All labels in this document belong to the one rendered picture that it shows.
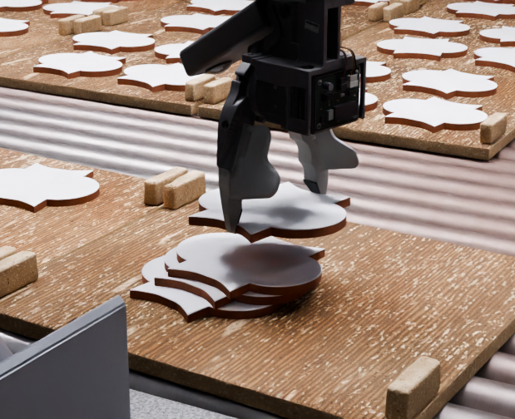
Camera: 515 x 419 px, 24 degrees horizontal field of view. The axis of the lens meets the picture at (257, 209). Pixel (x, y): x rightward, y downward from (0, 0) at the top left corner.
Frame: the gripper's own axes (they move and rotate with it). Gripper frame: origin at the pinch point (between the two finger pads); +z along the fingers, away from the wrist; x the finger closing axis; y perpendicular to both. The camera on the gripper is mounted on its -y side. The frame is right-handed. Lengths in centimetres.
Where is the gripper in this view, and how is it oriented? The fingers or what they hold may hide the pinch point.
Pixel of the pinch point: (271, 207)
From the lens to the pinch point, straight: 104.6
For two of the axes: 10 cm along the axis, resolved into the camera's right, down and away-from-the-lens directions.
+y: 7.2, 2.4, -6.5
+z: 0.0, 9.4, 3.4
